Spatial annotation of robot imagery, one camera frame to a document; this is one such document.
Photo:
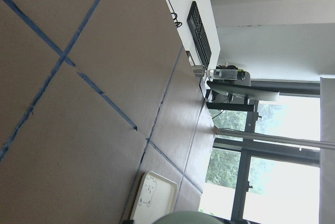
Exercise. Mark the aluminium frame post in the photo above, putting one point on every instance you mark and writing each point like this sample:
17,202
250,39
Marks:
277,139

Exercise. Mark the pale green cup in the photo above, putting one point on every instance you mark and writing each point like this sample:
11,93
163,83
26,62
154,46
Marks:
188,217

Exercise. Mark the black monitor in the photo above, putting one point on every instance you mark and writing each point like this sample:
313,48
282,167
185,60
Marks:
245,92

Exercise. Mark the metal cup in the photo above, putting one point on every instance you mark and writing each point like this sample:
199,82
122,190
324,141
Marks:
198,70

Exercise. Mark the water bottle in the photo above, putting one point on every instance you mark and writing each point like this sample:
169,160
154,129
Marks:
226,74

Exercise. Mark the black keyboard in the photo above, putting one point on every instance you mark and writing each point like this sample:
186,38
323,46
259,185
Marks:
199,35

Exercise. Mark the pale yellow bear tray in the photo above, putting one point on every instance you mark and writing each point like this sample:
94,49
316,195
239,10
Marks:
156,198

